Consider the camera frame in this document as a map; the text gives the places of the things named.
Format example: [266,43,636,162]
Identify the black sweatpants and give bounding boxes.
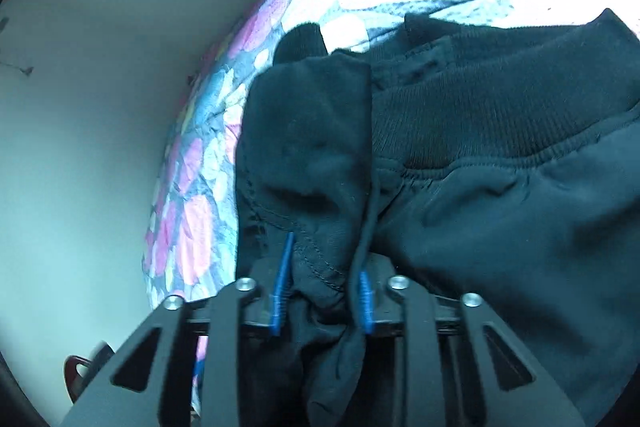
[235,8,640,427]

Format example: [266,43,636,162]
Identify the dark red chair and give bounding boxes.
[63,341,115,405]

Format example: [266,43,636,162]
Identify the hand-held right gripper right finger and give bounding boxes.
[356,256,587,427]

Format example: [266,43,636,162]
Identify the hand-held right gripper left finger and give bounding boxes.
[60,232,301,427]

